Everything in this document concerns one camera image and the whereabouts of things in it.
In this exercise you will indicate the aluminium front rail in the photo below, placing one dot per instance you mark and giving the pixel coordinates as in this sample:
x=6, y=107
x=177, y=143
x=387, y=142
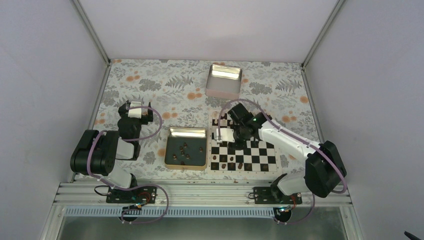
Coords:
x=198, y=194

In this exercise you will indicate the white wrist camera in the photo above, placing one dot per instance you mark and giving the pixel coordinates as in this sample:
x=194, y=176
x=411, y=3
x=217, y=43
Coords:
x=224, y=135
x=134, y=110

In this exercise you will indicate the floral patterned table mat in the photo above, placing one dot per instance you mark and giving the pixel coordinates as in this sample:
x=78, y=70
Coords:
x=176, y=89

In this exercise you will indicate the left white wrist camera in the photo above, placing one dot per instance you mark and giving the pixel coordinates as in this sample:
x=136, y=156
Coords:
x=134, y=110

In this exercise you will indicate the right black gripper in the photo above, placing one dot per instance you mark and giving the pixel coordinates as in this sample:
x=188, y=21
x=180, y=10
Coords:
x=240, y=146

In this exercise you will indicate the right aluminium corner post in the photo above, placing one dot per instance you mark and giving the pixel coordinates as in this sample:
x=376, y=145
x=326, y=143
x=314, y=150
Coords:
x=322, y=33

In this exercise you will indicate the aluminium corner post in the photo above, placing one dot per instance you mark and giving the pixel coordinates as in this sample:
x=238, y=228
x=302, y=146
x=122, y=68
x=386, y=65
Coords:
x=90, y=29
x=322, y=33

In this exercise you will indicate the empty silver pink tin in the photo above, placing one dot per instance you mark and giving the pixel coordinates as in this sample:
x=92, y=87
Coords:
x=224, y=82

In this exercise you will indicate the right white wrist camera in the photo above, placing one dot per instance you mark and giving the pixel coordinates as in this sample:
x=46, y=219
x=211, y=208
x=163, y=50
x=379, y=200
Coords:
x=224, y=135

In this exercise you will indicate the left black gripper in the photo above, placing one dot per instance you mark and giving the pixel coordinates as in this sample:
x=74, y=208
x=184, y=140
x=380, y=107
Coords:
x=148, y=118

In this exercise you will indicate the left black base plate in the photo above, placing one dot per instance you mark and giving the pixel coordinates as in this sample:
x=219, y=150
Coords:
x=143, y=195

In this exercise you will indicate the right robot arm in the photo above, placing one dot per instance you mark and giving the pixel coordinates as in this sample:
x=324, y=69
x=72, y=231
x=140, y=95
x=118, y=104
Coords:
x=324, y=170

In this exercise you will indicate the black white chessboard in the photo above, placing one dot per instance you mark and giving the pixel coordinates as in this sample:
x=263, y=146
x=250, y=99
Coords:
x=256, y=157

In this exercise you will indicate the left aluminium corner post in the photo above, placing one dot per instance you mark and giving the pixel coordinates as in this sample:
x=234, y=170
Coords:
x=90, y=29

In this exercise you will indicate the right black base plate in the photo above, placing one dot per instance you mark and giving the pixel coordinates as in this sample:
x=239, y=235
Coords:
x=269, y=195

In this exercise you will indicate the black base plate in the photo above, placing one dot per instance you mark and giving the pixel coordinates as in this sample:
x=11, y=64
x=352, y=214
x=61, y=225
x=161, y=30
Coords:
x=143, y=195
x=269, y=195

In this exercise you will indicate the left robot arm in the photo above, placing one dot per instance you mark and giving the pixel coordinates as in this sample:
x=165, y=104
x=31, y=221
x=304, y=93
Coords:
x=97, y=151

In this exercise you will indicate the gold tin tray with pieces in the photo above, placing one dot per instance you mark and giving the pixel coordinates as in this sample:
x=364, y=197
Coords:
x=194, y=159

